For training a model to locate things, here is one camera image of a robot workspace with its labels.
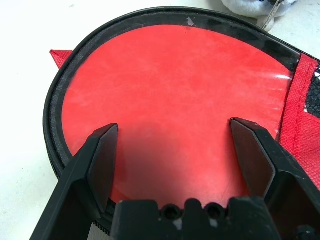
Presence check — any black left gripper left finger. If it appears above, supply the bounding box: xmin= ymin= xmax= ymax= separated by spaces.
xmin=30 ymin=122 xmax=119 ymax=240

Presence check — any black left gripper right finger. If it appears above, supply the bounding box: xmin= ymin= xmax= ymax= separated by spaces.
xmin=229 ymin=117 xmax=320 ymax=240

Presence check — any red black paddle case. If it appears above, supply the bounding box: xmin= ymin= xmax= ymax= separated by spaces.
xmin=42 ymin=6 xmax=320 ymax=240

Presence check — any red ping-pong paddle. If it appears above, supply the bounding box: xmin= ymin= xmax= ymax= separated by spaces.
xmin=59 ymin=23 xmax=299 ymax=204

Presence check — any grey-blue plush keychain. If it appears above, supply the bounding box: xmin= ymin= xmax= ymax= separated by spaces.
xmin=219 ymin=0 xmax=299 ymax=32

